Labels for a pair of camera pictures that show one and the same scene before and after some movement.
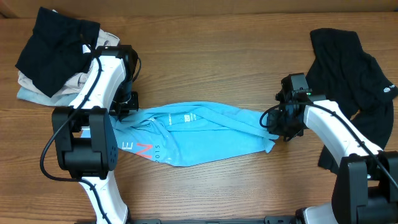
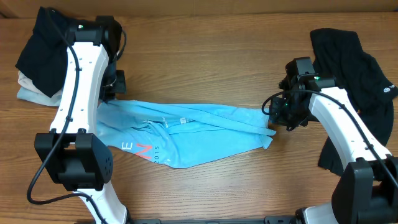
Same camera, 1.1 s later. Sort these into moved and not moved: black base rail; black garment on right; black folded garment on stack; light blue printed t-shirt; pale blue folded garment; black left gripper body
Moved: black left gripper body; light blue printed t-shirt
Not moved: black garment on right; black base rail; black folded garment on stack; pale blue folded garment
